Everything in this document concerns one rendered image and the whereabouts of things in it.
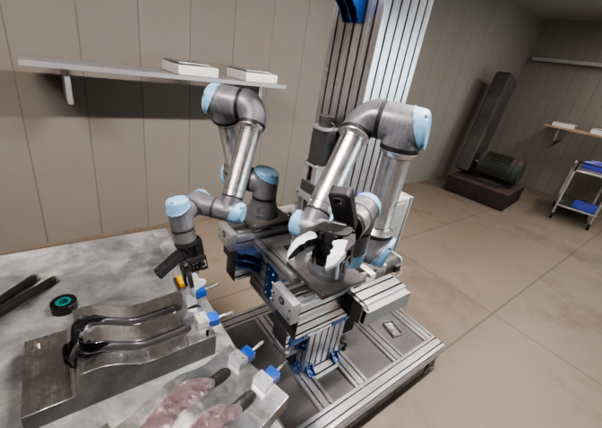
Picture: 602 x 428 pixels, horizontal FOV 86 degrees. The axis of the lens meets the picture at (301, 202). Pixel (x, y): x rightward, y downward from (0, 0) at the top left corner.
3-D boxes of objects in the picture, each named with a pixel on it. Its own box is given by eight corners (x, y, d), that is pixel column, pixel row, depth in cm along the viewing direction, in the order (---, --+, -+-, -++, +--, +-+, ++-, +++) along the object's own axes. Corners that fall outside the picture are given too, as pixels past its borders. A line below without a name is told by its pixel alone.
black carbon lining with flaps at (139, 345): (179, 306, 118) (179, 286, 114) (193, 338, 106) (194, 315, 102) (62, 342, 98) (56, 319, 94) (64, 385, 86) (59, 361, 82)
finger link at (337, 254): (340, 295, 54) (345, 266, 62) (344, 265, 51) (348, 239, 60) (322, 293, 54) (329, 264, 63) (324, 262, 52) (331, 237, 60)
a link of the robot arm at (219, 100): (250, 197, 153) (235, 100, 110) (221, 190, 155) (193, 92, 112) (259, 178, 160) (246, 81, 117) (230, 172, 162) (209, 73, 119)
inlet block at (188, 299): (217, 286, 125) (215, 274, 123) (222, 293, 121) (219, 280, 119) (183, 300, 118) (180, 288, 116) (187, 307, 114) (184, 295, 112)
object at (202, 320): (228, 312, 119) (229, 302, 117) (234, 322, 116) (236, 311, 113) (193, 325, 111) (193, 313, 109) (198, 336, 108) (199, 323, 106)
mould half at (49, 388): (190, 304, 128) (190, 278, 123) (215, 354, 110) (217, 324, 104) (28, 355, 99) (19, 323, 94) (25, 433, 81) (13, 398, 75)
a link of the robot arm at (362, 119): (351, 84, 98) (280, 226, 85) (387, 90, 93) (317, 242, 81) (355, 108, 108) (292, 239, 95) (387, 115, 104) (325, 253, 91)
